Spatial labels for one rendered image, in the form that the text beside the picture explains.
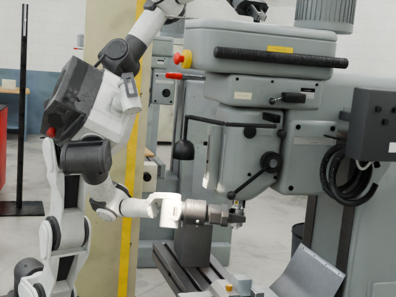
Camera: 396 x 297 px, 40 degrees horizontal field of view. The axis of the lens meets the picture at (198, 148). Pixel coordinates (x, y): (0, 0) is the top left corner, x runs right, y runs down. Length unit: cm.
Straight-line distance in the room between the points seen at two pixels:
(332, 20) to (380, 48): 639
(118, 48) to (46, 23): 871
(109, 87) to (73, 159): 30
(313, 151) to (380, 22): 657
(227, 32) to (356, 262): 91
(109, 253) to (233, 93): 222
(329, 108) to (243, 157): 34
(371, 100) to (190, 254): 105
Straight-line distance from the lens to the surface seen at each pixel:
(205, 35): 166
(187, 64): 173
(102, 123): 186
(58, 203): 225
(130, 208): 199
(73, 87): 188
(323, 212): 212
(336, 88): 187
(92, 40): 342
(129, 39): 207
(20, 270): 270
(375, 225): 198
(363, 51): 857
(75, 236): 228
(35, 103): 1074
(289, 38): 175
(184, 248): 228
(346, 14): 190
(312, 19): 187
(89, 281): 377
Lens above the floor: 178
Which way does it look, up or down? 10 degrees down
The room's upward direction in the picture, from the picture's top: 5 degrees clockwise
